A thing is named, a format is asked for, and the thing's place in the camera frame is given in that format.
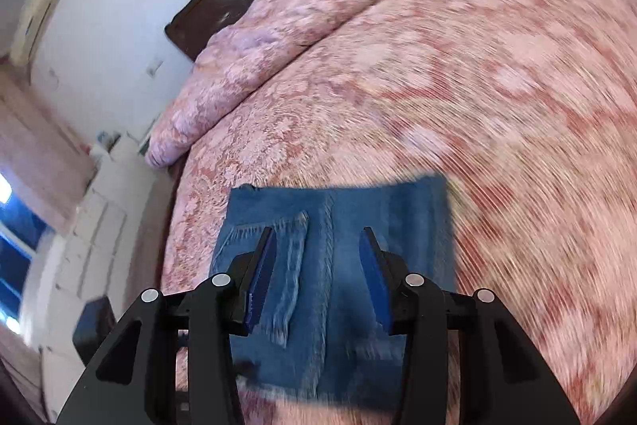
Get pink red patterned bedspread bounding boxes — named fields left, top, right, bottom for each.
left=162, top=0, right=636, bottom=424

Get pink curtain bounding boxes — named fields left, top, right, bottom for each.
left=1, top=64, right=95, bottom=235

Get pink rolled quilt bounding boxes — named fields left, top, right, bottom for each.
left=146, top=0, right=378, bottom=168

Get blue lit window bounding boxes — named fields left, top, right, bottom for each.
left=0, top=176, right=50, bottom=334

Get white drawer cabinet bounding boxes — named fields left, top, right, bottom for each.
left=41, top=136, right=175, bottom=422

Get white air conditioner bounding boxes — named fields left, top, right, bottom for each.
left=9, top=0, right=60, bottom=68

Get blue denim jeans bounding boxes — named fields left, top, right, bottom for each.
left=209, top=175, right=455, bottom=411

